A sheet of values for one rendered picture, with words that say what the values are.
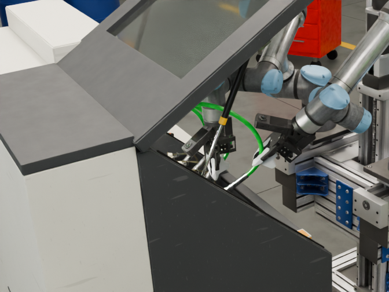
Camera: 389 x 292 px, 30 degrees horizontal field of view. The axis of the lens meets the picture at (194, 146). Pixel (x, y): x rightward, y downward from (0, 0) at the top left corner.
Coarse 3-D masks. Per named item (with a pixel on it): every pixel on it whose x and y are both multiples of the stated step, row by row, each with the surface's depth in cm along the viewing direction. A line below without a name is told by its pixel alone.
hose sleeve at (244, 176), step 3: (243, 174) 223; (246, 174) 223; (240, 177) 223; (243, 177) 223; (246, 177) 223; (237, 180) 224; (240, 180) 223; (243, 180) 223; (231, 183) 225; (234, 183) 224; (237, 183) 224; (240, 183) 224; (228, 186) 225; (231, 186) 224; (234, 186) 224; (228, 189) 224; (231, 189) 225
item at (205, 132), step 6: (204, 126) 228; (210, 126) 226; (198, 132) 227; (204, 132) 225; (210, 132) 225; (192, 138) 227; (198, 138) 225; (204, 138) 225; (186, 144) 225; (192, 144) 224; (198, 144) 224; (186, 150) 224; (192, 150) 224; (198, 150) 225
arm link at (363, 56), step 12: (384, 12) 217; (384, 24) 217; (372, 36) 218; (384, 36) 217; (360, 48) 218; (372, 48) 217; (384, 48) 219; (348, 60) 219; (360, 60) 218; (372, 60) 218; (336, 72) 220; (348, 72) 218; (360, 72) 218; (348, 84) 218; (312, 96) 223
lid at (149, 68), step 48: (144, 0) 233; (192, 0) 216; (240, 0) 199; (288, 0) 181; (96, 48) 225; (144, 48) 211; (192, 48) 195; (240, 48) 178; (96, 96) 202; (144, 96) 188; (192, 96) 177; (144, 144) 175
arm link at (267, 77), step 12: (300, 12) 240; (288, 24) 236; (300, 24) 243; (276, 36) 232; (288, 36) 233; (276, 48) 229; (288, 48) 233; (264, 60) 226; (276, 60) 226; (252, 72) 223; (264, 72) 222; (276, 72) 221; (252, 84) 223; (264, 84) 221; (276, 84) 220
